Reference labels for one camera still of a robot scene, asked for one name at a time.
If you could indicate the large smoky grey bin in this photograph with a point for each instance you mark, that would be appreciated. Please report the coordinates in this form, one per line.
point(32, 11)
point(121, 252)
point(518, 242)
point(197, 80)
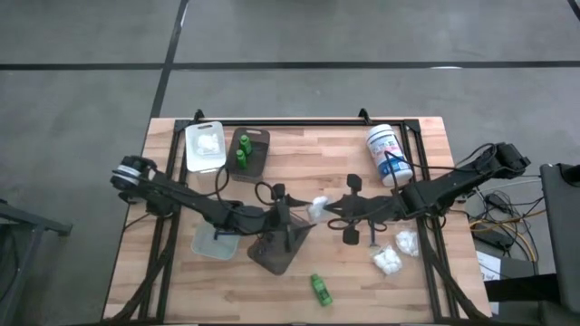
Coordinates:
point(272, 262)

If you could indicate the small dark brown bin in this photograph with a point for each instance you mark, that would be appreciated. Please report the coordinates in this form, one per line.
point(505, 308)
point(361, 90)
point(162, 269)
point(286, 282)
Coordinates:
point(258, 163)

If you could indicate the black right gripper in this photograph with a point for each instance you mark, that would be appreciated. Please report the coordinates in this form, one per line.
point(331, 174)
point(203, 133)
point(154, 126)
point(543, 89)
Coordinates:
point(371, 209)

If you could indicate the blue disposable razor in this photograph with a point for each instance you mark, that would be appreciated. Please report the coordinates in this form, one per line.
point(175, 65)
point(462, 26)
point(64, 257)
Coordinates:
point(374, 235)
point(226, 235)

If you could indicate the clear frosted plastic bin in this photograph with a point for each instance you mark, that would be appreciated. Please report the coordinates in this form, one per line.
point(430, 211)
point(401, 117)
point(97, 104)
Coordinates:
point(213, 246)

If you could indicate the white paper sheet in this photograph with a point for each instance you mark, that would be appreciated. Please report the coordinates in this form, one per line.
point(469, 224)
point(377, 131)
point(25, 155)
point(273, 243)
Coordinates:
point(488, 267)

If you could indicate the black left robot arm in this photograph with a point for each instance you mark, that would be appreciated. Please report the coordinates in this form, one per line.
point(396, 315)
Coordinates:
point(190, 204)

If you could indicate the grey metal stand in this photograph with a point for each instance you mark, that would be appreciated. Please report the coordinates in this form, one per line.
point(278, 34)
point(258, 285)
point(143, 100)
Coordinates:
point(27, 219)

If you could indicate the white wipes canister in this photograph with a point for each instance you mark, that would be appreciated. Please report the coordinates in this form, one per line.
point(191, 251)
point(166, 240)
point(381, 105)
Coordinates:
point(389, 154)

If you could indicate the green travel bottle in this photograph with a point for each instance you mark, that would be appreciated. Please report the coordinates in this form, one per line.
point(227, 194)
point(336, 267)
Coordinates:
point(241, 159)
point(321, 290)
point(245, 144)

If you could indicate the black power brick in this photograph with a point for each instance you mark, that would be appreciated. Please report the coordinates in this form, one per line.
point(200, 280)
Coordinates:
point(491, 237)

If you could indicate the grey cart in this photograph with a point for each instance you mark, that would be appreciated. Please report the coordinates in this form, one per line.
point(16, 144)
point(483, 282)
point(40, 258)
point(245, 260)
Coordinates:
point(562, 226)

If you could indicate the black metal frame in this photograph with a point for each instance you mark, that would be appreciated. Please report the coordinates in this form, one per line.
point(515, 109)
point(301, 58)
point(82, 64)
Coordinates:
point(294, 122)

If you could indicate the dark hair clip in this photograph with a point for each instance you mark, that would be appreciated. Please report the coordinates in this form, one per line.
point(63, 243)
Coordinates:
point(264, 249)

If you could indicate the white plastic bin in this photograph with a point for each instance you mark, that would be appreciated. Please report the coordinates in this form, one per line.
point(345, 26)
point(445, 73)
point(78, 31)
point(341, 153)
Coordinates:
point(192, 158)

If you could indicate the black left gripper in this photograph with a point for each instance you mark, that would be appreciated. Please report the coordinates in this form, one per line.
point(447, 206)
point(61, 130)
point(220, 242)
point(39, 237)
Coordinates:
point(269, 219)

